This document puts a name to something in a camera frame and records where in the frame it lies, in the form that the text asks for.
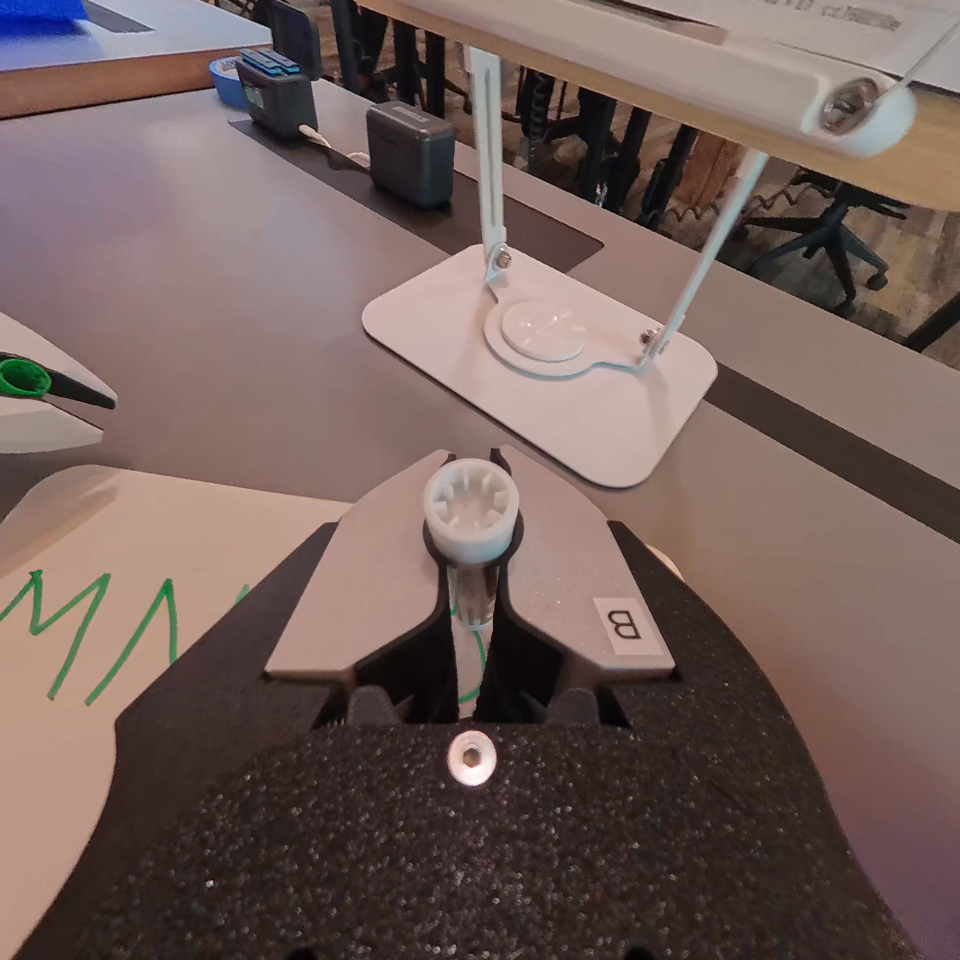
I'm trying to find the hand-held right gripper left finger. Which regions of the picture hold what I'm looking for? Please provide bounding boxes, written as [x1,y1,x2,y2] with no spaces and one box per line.
[264,450,460,723]

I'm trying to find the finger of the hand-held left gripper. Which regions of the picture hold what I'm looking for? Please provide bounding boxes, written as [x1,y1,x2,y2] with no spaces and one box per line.
[0,311,119,411]
[0,396,104,453]

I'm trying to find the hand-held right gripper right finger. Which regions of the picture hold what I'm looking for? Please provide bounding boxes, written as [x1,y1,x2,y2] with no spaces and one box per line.
[478,444,678,723]

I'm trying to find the green marker cap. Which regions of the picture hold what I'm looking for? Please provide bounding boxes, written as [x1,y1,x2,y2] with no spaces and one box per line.
[0,357,54,400]

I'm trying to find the white dry-erase marker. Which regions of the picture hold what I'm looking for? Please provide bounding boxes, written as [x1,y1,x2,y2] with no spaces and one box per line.
[422,456,524,630]

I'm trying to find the white whiteboard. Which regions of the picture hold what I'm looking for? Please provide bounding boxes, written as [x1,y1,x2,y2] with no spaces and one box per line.
[0,463,685,960]

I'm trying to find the white desk lamp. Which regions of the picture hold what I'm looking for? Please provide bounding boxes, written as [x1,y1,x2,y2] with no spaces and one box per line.
[362,0,918,490]

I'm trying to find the blue tape roll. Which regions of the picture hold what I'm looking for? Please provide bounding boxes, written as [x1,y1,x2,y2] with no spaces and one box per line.
[210,54,249,108]

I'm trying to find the grey table with wooden edge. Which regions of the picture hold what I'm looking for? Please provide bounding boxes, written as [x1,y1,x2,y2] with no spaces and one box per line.
[0,0,273,120]

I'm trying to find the black charger case green label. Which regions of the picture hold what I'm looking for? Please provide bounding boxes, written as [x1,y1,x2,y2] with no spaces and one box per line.
[234,47,320,141]

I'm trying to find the blue textured object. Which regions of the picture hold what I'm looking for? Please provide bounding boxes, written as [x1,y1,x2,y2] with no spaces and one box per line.
[0,0,85,39]

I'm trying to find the black box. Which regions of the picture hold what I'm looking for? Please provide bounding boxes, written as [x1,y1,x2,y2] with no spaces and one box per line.
[366,101,456,211]

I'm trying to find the black table leg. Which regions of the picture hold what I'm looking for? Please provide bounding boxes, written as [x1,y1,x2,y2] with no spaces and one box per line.
[641,123,702,230]
[581,101,639,215]
[902,291,960,354]

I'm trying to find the black office chair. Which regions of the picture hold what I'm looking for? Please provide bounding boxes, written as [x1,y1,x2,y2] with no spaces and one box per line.
[750,171,910,318]

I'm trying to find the light wooden table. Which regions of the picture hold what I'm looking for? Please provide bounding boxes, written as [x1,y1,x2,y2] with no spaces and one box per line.
[352,0,960,215]

